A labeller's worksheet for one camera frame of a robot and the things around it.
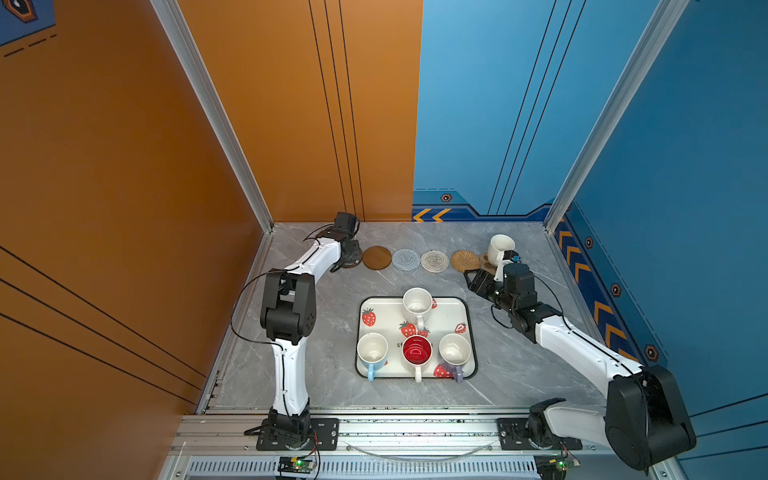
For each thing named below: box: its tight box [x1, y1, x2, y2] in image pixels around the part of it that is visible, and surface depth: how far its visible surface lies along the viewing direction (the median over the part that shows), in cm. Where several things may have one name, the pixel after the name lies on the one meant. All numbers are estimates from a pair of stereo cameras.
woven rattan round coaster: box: [451, 250, 481, 273], surface depth 111 cm
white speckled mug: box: [402, 287, 433, 332], surface depth 91 cm
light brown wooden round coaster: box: [362, 245, 392, 271], surface depth 111 cm
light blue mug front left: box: [357, 332, 389, 382], surface depth 81 cm
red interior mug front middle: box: [402, 335, 433, 383], surface depth 82 cm
